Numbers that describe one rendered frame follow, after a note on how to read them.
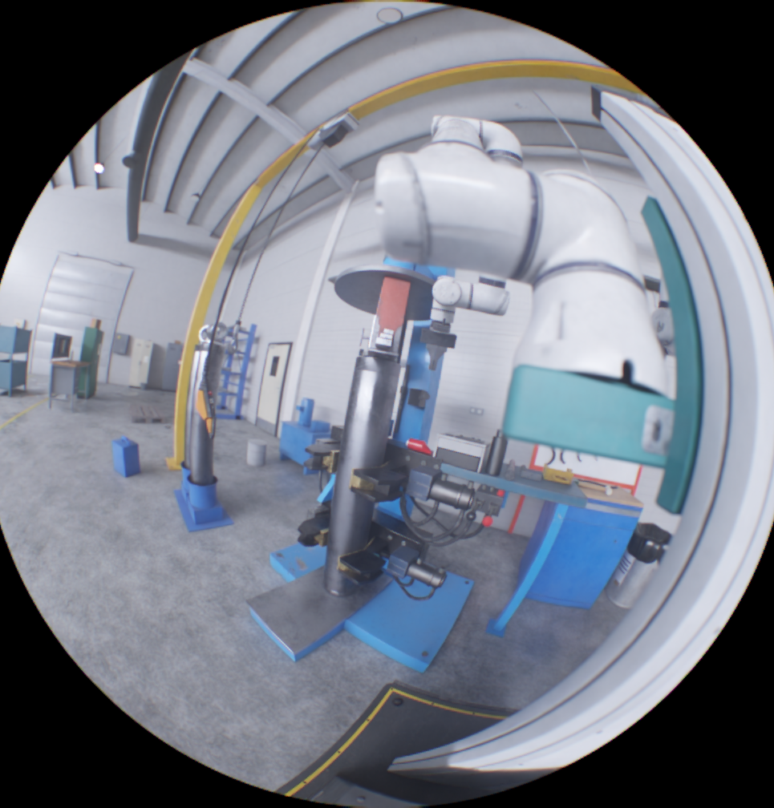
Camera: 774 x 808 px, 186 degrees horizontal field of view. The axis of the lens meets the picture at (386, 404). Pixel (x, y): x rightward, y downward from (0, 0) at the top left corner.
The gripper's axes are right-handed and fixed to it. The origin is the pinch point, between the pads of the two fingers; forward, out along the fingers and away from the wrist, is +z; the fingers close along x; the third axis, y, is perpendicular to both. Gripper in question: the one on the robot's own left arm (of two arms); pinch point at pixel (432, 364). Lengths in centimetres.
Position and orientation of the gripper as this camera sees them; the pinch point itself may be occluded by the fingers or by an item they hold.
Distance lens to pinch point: 93.5
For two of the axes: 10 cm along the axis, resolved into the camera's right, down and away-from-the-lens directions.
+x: -9.8, -1.9, 0.7
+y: 1.5, -4.3, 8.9
